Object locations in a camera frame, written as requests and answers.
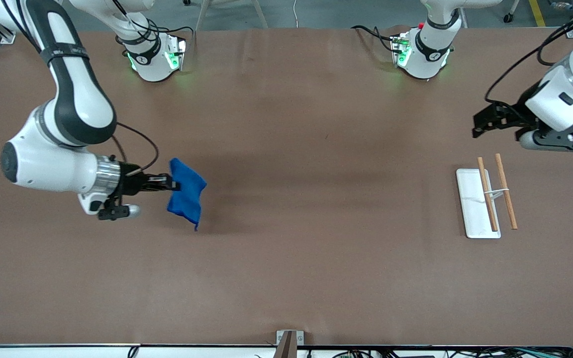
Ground black right arm base cable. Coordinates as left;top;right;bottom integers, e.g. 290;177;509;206
155;25;195;50

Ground bundle of cables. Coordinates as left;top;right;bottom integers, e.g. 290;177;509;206
331;347;573;358

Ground grey metal bracket with post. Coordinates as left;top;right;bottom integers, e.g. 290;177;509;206
274;330;304;358

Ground black left arm base cable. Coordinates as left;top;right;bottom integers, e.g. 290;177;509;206
351;25;399;53

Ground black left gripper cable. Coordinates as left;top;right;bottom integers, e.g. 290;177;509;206
484;20;573;105

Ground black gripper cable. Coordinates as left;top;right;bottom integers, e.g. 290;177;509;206
110;122;160;173
484;20;573;105

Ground black arm base cable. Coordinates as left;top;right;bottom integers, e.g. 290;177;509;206
155;25;195;50
351;25;399;53

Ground light wooden stand legs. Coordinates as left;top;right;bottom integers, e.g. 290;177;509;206
194;0;270;30

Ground white leg with caster wheel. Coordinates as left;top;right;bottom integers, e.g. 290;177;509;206
503;0;522;23

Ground blue cloth towel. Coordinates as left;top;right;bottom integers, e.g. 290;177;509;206
167;158;207;232

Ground white rack with wooden bars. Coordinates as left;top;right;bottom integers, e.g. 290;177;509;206
456;153;519;239

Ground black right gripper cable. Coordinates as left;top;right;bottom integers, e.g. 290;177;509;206
110;122;160;173

